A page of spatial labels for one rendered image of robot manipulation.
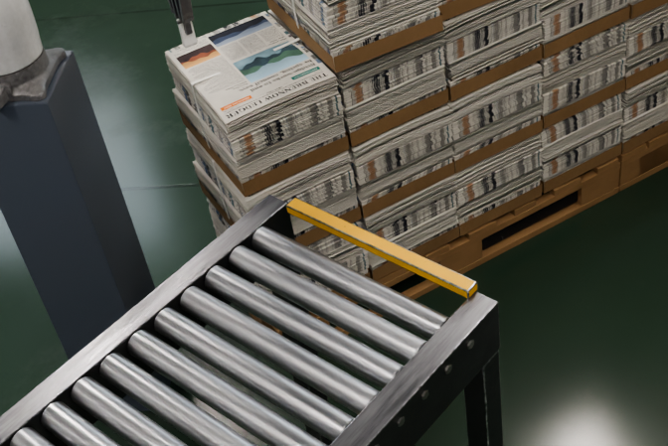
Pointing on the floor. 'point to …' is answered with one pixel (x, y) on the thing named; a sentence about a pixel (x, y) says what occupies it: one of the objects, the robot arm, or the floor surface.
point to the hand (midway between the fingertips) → (187, 31)
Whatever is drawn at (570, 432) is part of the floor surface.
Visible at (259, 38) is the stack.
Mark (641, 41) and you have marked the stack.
